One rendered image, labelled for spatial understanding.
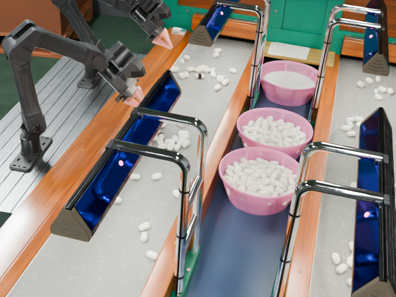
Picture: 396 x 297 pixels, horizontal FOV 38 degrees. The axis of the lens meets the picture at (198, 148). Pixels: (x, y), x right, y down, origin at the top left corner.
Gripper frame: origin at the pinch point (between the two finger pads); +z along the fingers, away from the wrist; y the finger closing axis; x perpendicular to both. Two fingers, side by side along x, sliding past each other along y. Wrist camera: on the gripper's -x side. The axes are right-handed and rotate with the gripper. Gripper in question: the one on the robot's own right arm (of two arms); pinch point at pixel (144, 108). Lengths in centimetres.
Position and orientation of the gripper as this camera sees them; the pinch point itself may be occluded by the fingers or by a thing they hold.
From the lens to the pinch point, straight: 196.8
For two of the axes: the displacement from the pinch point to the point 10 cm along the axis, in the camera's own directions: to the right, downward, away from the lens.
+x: -6.9, 5.0, 5.2
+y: 2.5, -5.1, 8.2
